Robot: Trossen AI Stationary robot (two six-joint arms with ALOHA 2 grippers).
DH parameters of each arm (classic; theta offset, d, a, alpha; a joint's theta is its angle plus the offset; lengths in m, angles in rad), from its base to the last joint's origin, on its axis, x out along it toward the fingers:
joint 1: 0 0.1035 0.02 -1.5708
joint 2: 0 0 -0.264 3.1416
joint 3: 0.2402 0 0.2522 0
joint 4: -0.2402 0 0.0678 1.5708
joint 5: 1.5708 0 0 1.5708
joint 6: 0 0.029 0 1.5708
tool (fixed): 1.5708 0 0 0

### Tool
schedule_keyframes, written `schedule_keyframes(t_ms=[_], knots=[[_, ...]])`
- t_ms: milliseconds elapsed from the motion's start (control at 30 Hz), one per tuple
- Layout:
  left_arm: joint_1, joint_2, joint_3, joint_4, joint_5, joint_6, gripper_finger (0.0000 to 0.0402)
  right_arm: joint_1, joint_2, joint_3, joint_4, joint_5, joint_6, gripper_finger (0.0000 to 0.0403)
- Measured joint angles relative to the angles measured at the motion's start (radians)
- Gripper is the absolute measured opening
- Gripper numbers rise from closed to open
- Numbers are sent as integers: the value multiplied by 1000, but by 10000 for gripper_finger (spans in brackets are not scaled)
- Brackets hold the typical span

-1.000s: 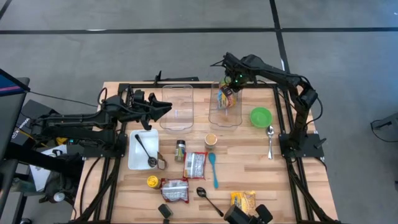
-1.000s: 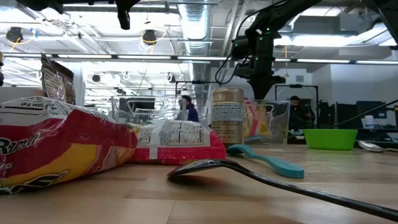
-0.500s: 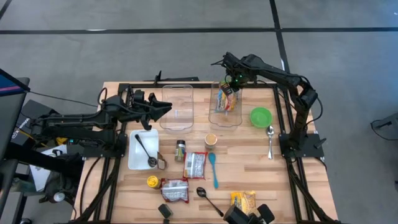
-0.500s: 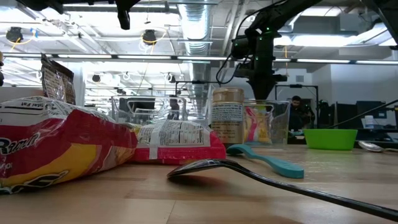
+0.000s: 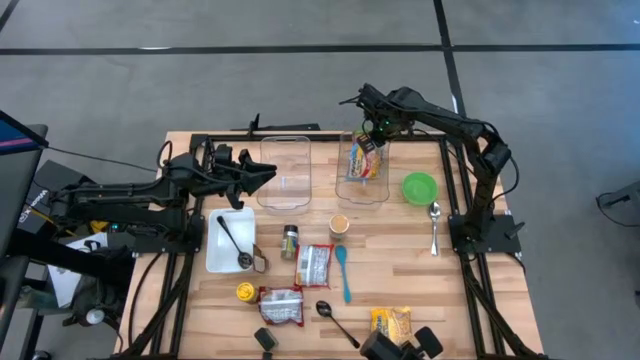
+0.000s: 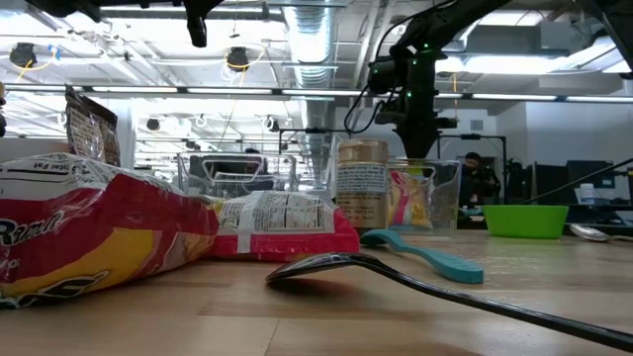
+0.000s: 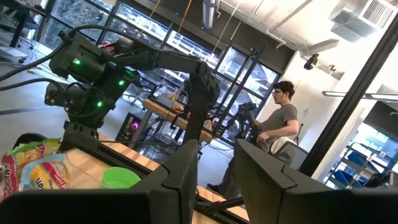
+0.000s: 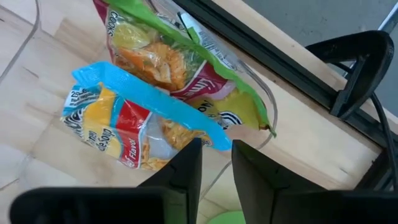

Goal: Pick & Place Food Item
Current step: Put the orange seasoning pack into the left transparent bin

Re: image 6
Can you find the black frame stand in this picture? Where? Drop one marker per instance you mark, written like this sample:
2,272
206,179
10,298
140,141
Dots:
470,136

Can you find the lime chili shrimp ramen packet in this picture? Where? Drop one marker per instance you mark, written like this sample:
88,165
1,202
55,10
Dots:
410,203

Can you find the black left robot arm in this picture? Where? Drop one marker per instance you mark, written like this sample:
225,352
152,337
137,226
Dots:
64,7

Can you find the teal plastic spoon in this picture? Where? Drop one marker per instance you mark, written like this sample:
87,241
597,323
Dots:
445,264

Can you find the ceiling light strip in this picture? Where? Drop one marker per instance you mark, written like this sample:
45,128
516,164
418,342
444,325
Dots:
133,89

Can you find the brown foil packet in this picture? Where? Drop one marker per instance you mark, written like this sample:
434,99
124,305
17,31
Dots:
91,128

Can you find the tan-lidded spice jar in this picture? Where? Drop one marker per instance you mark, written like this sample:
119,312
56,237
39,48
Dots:
361,188

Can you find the black monitors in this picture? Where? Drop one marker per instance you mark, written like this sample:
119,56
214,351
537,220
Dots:
549,183

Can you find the person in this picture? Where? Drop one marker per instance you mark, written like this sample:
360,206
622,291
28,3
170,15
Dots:
477,185

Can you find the silver metal spoon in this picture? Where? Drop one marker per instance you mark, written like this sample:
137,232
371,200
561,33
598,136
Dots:
588,233

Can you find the clear plastic bin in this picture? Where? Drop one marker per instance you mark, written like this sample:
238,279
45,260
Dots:
188,173
447,207

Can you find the white bottle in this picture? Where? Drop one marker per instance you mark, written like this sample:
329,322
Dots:
587,194

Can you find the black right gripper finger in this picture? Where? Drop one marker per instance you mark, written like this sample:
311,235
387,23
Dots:
418,143

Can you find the black ceiling fixture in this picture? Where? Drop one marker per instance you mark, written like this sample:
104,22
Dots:
238,58
22,54

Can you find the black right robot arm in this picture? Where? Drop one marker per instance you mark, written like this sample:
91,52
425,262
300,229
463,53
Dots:
445,20

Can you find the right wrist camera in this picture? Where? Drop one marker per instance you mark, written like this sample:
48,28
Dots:
383,74

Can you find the green plastic bowl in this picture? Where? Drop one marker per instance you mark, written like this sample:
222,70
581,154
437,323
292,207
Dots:
524,222

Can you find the white column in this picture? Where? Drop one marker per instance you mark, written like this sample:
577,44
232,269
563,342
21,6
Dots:
126,133

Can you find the black spoon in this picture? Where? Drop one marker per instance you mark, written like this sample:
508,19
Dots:
321,259

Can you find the red ramen noodle packet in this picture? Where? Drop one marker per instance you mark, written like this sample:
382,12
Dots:
99,222
277,217

